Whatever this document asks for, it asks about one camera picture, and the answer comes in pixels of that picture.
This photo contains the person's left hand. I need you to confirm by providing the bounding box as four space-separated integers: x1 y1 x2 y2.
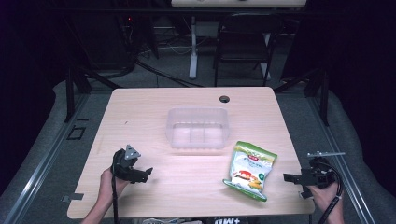
99 169 131 203

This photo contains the person's right hand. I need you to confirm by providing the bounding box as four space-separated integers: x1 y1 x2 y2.
305 181 345 213

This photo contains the white desk leg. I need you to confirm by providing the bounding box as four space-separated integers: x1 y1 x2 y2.
188 15 200 80

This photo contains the black floor cable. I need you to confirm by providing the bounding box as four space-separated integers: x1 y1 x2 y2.
134 59 204 89

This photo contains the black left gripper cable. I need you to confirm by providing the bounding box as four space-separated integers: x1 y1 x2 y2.
110 155 121 224

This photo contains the aluminium floor rail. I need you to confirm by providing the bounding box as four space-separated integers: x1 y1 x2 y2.
306 94 377 224
3 92 92 224

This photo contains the clear plastic container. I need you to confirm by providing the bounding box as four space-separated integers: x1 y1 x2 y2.
164 106 231 150

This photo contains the black metal stand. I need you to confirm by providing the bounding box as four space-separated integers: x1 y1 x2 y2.
63 63 123 124
273 67 331 127

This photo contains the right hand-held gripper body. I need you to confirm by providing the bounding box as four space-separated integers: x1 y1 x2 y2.
300 150 347 189

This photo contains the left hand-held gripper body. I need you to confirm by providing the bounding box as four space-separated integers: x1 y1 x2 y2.
111 144 148 185

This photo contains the green and white snack bag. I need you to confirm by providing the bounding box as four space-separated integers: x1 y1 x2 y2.
221 140 278 203

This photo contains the black item with white print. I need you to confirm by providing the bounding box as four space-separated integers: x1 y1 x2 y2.
214 216 241 224

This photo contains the black chair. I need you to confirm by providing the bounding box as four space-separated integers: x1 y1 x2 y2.
213 12 284 88

